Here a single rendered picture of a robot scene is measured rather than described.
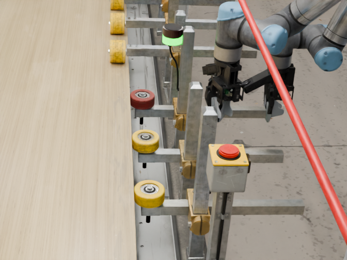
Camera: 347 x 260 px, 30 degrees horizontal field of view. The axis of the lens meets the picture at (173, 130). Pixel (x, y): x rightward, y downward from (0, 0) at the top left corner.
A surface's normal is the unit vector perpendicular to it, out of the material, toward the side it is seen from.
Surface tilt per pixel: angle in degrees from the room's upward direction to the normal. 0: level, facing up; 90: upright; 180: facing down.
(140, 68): 0
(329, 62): 90
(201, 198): 90
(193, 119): 90
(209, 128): 90
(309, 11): 105
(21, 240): 0
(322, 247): 0
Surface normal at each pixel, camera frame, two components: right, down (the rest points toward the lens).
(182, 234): 0.06, -0.85
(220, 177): 0.07, 0.53
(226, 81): -0.91, 0.18
